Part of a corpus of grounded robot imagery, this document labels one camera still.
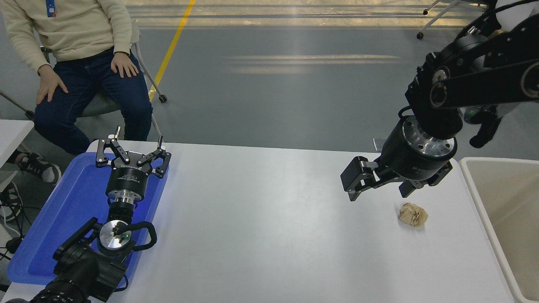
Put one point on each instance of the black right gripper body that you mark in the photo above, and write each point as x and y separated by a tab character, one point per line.
404	162

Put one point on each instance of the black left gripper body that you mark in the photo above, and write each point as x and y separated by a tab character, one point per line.
126	176

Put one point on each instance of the tan paper ball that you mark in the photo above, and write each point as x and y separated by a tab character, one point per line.
413	215

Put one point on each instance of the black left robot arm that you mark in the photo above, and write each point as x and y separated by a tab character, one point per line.
84	269

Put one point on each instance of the seated person's left forearm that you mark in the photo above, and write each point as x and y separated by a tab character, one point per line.
120	29

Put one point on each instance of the seated person's right forearm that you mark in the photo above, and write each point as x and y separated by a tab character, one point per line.
23	42

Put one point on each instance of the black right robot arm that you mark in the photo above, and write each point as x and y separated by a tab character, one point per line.
476	75

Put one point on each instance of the seated person's right hand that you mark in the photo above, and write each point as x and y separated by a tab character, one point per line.
48	82

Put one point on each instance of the seated person's left hand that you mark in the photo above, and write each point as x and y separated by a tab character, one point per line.
124	65

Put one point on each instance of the metal floor plate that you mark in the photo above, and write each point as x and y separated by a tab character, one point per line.
378	145

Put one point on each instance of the grey wheeled chair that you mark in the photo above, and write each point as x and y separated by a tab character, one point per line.
94	107

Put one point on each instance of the seated person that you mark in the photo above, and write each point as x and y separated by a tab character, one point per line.
84	84

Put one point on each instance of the blue plastic tray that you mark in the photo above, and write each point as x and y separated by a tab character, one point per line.
63	219

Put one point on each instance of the white side table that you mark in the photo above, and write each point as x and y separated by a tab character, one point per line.
12	134

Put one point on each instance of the large pale bin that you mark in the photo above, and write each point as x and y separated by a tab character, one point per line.
511	219

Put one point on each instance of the black power plug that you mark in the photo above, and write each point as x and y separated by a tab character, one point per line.
14	245

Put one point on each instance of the wheeled chair with pale legs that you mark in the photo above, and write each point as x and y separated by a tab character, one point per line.
420	35

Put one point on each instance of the blue id badge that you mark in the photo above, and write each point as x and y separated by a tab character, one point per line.
51	8

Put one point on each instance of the white shell chair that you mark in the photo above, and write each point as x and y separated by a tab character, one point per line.
511	17

